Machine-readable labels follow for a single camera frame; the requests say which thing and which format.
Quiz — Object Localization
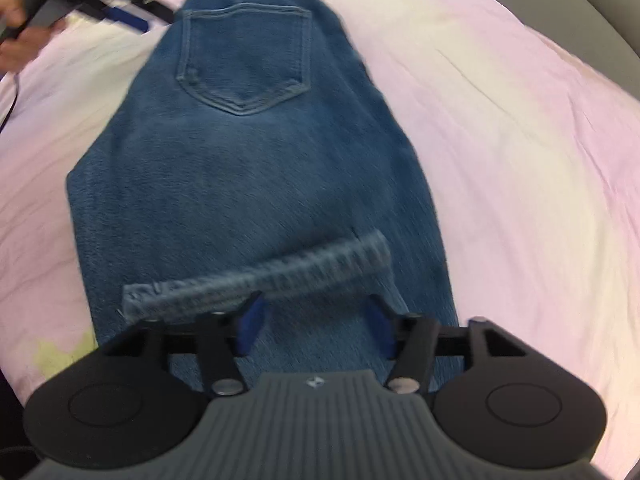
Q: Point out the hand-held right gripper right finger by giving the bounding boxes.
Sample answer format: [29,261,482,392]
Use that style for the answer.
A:
[366,294,532,396]

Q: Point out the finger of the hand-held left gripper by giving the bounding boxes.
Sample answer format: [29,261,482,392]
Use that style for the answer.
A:
[102,0,177,35]

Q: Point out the blue denim pants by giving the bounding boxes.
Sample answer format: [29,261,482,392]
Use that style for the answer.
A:
[66,0,460,395]

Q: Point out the pink floral blanket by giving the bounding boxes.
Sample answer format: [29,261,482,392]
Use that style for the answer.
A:
[0,0,640,480]

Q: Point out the black cable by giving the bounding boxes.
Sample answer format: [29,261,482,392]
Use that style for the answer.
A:
[0,74,22,132]

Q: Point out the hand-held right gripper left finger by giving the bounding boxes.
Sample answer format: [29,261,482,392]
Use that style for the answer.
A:
[102,291,266,397]

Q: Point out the grey upholstered headboard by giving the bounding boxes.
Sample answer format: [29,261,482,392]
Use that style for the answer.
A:
[539,0,640,111]

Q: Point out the person's left hand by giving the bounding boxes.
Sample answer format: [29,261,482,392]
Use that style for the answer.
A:
[0,0,68,73]

